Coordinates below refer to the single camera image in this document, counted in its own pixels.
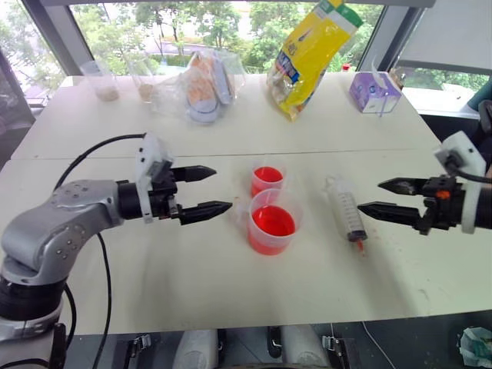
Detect white roller blind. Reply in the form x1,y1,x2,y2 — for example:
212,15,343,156
397,0,492,71

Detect clear plastic syringe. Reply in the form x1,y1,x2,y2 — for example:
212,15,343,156
324,175,371,258

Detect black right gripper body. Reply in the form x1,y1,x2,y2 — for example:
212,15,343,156
413,174,467,237

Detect wide empty clear plastic cup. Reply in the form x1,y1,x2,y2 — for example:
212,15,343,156
79,60,121,103

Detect grey rounded shape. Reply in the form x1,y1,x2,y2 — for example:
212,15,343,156
281,325,331,369
172,329,219,369

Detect crumpled green white paper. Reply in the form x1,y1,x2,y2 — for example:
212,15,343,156
456,326,492,369

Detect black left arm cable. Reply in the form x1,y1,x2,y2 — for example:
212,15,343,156
53,132,149,369

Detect yellow snack bag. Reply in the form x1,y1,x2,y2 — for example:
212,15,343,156
266,0,364,124

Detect thin white cable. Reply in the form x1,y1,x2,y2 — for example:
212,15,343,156
360,320,397,369

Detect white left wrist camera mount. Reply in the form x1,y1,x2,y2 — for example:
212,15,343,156
134,131,175,224

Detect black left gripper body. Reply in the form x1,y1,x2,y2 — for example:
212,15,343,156
148,167,184,222

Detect black metal clamp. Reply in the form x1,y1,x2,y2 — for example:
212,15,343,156
321,333,346,369
128,333,151,359
268,326,282,359

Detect small clear cup red liquid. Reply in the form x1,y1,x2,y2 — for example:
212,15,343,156
251,161,288,198

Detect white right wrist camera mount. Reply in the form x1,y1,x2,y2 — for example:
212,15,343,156
434,130,487,235

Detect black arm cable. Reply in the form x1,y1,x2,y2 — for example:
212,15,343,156
445,152,492,185
53,132,149,369

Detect dark office chair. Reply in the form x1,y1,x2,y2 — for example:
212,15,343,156
466,86,492,157

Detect narrow empty clear plastic cup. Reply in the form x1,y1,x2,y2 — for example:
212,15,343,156
128,57,159,105

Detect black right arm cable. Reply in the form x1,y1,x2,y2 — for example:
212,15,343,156
445,152,492,185

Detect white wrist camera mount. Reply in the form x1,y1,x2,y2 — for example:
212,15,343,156
434,130,487,235
134,131,175,224

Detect purple tissue box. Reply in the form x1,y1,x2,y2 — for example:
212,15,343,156
348,70,403,117

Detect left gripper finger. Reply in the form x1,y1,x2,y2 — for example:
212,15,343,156
171,165,218,184
178,201,234,226

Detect large clear cup red liquid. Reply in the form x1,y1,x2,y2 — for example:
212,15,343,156
231,188,304,257

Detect clear bag of packets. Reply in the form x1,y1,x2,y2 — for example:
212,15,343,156
152,48,248,125

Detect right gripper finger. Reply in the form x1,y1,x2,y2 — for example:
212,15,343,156
357,201,423,228
377,177,427,197

